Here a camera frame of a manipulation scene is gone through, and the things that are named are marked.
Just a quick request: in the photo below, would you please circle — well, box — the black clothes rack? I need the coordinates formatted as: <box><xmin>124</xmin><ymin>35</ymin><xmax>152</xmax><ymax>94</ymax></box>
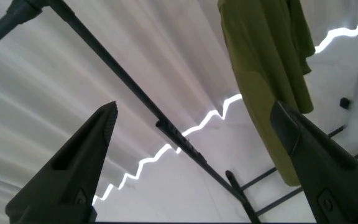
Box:
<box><xmin>0</xmin><ymin>0</ymin><xmax>358</xmax><ymax>223</ymax></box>

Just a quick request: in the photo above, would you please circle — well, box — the green long-sleeved shirt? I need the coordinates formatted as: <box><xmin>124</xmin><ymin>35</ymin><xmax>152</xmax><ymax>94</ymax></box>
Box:
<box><xmin>218</xmin><ymin>0</ymin><xmax>316</xmax><ymax>187</ymax></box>

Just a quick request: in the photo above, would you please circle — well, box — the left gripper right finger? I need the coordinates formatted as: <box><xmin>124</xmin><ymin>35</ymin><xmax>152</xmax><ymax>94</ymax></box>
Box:
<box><xmin>269</xmin><ymin>100</ymin><xmax>358</xmax><ymax>224</ymax></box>

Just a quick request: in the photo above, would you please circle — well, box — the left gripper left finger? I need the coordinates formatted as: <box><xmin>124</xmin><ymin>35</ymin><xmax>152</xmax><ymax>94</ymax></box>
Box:
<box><xmin>5</xmin><ymin>101</ymin><xmax>119</xmax><ymax>224</ymax></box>

